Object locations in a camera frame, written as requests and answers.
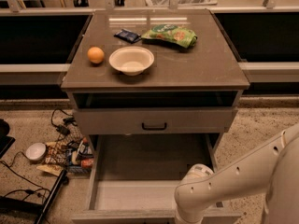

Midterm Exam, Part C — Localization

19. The pile of snack packages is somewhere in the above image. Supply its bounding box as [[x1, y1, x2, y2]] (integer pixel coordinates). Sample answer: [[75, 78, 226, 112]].
[[37, 137, 94, 176]]

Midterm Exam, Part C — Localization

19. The green chip bag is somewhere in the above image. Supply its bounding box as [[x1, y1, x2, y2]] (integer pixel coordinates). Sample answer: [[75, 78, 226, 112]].
[[141, 24, 197, 49]]

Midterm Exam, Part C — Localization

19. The black power adapter cable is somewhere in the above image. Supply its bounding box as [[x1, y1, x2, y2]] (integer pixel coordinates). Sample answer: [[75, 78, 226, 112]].
[[50, 108, 78, 137]]

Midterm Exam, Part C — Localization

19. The grey drawer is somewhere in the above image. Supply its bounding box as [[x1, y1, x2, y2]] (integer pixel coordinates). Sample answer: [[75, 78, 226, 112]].
[[74, 107, 237, 135], [71, 133, 243, 224]]

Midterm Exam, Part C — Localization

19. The small white bowl on floor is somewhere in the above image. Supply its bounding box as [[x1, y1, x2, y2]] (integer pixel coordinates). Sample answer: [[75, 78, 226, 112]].
[[25, 143, 46, 161]]

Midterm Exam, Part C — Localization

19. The grey drawer cabinet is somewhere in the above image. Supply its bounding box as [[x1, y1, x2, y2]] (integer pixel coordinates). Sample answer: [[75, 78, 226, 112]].
[[62, 9, 249, 144]]

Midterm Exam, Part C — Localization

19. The grey top drawer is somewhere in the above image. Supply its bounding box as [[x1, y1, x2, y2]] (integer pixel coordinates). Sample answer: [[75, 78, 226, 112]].
[[74, 107, 237, 135]]

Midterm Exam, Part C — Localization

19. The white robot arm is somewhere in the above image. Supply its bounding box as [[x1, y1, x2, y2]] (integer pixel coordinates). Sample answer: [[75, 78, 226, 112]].
[[174, 124, 299, 224]]

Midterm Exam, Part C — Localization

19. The orange fruit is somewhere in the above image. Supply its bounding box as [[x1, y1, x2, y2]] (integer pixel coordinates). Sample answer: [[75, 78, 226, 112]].
[[87, 47, 105, 63]]

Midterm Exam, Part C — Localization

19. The dark blue snack packet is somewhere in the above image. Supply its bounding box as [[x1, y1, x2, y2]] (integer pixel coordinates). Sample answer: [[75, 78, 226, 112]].
[[114, 29, 141, 44]]

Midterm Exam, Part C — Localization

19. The white paper bowl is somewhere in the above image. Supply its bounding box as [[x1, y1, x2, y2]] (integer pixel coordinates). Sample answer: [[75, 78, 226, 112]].
[[109, 46, 154, 76]]

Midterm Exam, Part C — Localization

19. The black stand base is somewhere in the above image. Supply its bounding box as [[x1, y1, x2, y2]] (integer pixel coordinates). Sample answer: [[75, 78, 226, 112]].
[[0, 170, 68, 224]]

